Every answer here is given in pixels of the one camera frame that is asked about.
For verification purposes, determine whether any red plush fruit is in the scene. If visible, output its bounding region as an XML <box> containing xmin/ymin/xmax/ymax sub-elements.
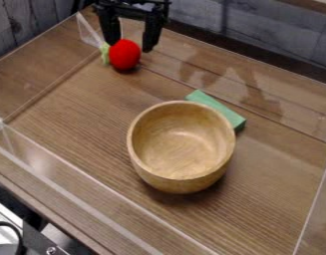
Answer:
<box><xmin>100</xmin><ymin>39</ymin><xmax>141</xmax><ymax>71</ymax></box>

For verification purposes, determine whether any green rectangular block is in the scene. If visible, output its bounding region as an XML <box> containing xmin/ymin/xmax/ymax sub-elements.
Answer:
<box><xmin>184</xmin><ymin>90</ymin><xmax>246</xmax><ymax>132</ymax></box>

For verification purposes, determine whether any wooden bowl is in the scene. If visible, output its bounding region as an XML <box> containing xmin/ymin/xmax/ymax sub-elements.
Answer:
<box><xmin>127</xmin><ymin>101</ymin><xmax>235</xmax><ymax>194</ymax></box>

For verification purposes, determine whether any black cable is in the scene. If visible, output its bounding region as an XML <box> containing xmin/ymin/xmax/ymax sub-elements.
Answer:
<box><xmin>0</xmin><ymin>220</ymin><xmax>25</xmax><ymax>255</ymax></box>

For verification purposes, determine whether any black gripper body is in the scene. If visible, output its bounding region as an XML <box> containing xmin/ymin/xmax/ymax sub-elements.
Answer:
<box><xmin>95</xmin><ymin>0</ymin><xmax>171</xmax><ymax>20</ymax></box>

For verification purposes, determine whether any black metal bracket with screw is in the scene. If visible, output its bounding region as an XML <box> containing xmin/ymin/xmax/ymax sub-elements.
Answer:
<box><xmin>22</xmin><ymin>223</ymin><xmax>97</xmax><ymax>255</ymax></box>

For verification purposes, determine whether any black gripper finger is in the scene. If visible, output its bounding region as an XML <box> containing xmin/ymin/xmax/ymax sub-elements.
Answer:
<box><xmin>99</xmin><ymin>8</ymin><xmax>121</xmax><ymax>46</ymax></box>
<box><xmin>143</xmin><ymin>12</ymin><xmax>163</xmax><ymax>53</ymax></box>

